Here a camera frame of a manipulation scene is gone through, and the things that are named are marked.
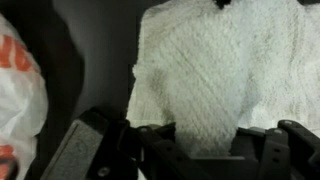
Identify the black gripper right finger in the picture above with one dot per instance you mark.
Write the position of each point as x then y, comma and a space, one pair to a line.
288, 152

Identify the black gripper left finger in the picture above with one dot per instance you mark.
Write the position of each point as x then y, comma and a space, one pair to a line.
125, 150

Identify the white orange plastic bag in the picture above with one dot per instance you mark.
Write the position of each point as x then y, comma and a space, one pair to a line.
23, 98

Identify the white towel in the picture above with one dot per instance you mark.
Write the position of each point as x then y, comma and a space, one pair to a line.
211, 70

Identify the grey whiteboard eraser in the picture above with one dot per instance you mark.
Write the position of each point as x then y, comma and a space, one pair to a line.
75, 154

